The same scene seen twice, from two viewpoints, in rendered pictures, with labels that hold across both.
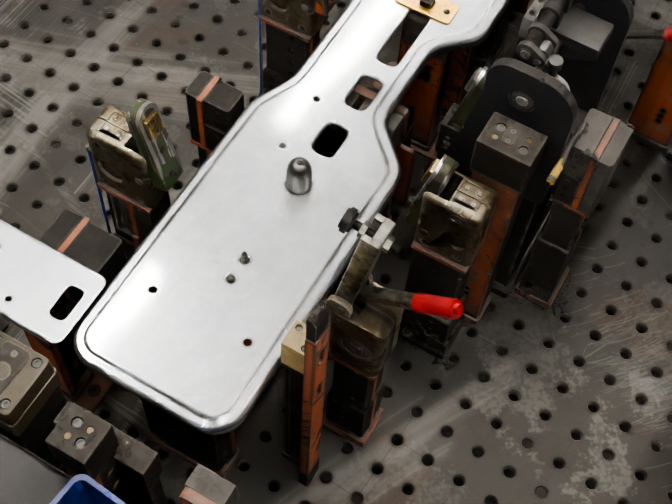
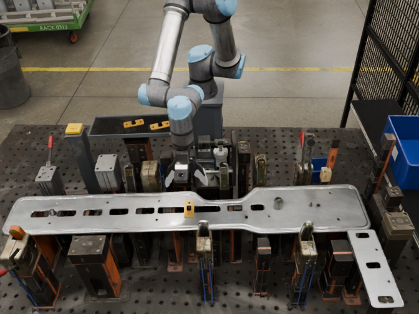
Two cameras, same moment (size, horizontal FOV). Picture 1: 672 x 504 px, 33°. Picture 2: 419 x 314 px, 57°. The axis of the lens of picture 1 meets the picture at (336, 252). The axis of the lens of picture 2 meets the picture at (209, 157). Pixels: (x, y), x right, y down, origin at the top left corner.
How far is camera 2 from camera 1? 1.60 m
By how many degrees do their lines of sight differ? 64
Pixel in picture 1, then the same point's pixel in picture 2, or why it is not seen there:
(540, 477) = (275, 180)
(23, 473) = (409, 207)
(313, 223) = (286, 197)
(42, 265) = (360, 248)
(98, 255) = (340, 242)
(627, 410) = not seen: hidden behind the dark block
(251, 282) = (315, 200)
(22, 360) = (392, 217)
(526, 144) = (243, 144)
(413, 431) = not seen: hidden behind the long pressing
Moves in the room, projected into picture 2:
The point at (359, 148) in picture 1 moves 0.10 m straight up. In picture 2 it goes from (254, 199) to (255, 181)
